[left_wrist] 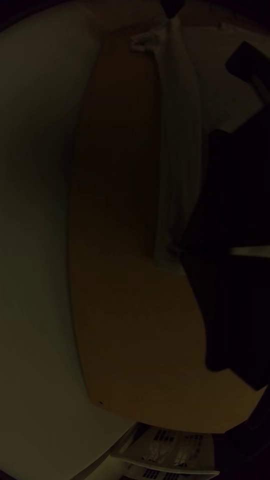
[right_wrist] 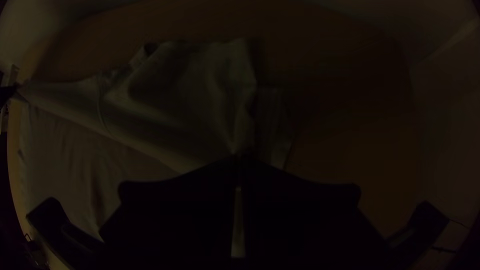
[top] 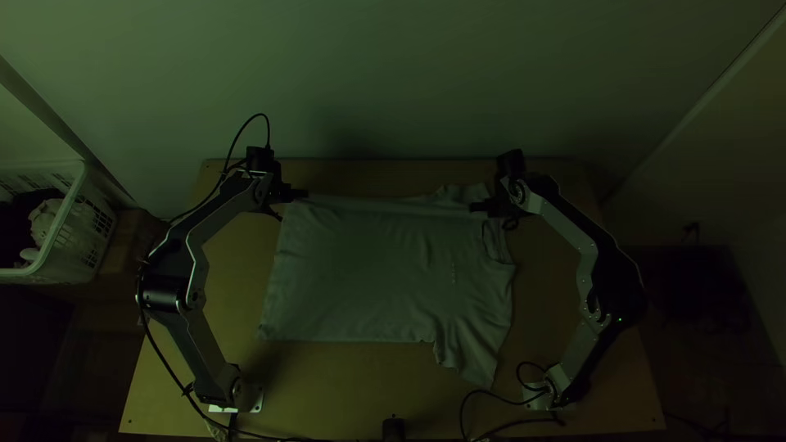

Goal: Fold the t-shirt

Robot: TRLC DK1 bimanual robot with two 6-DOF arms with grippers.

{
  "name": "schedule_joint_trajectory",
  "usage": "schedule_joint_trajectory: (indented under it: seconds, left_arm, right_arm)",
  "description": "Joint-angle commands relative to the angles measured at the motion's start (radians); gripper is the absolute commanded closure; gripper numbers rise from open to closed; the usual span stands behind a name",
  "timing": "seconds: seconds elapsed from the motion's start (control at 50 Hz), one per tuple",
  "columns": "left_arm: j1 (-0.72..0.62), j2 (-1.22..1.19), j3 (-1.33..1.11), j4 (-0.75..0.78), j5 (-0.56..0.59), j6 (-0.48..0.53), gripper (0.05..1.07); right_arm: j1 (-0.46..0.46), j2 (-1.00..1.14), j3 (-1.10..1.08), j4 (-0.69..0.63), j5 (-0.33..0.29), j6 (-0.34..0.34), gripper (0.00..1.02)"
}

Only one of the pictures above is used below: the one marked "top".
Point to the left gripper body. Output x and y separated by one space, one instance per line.
286 191

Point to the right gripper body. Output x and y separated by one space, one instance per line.
493 205

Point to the grey t-shirt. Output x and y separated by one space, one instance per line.
393 270

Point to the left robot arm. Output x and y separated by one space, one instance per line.
178 270

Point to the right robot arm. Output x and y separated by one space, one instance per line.
605 276

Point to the white laundry basket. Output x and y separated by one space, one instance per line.
80 233

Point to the heap of clothes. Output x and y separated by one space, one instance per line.
43 224

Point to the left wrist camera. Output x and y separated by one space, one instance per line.
260 159

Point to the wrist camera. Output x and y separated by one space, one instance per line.
260 159
511 163

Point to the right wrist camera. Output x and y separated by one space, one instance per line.
511 163

